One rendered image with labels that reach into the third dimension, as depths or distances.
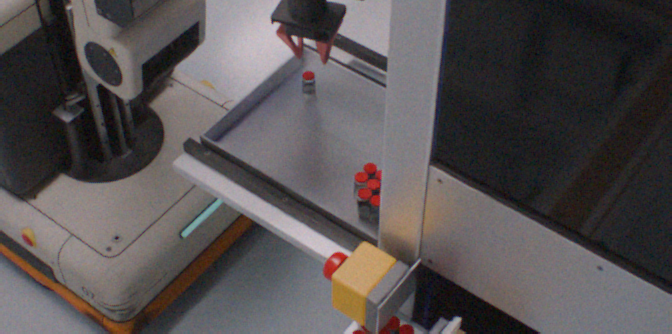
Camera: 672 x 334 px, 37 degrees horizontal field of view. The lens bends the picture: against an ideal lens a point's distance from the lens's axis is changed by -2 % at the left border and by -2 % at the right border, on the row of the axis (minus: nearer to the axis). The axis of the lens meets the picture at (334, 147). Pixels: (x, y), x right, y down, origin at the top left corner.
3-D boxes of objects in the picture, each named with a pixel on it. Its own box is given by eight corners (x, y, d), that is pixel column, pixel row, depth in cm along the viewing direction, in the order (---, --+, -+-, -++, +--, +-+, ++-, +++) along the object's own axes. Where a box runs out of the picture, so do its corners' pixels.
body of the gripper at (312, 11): (332, 40, 151) (328, 2, 146) (270, 27, 154) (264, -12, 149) (347, 13, 155) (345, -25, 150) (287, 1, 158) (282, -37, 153)
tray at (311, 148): (471, 149, 160) (474, 133, 158) (376, 254, 146) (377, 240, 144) (303, 61, 174) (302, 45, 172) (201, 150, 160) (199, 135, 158)
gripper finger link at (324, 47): (330, 79, 157) (326, 34, 150) (288, 69, 159) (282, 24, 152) (346, 51, 161) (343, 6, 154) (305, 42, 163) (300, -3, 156)
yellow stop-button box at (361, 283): (407, 298, 132) (410, 265, 126) (375, 335, 128) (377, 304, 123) (360, 269, 135) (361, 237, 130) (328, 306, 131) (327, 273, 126)
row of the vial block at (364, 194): (432, 149, 160) (434, 129, 157) (365, 220, 150) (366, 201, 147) (420, 143, 161) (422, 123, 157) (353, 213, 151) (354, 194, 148)
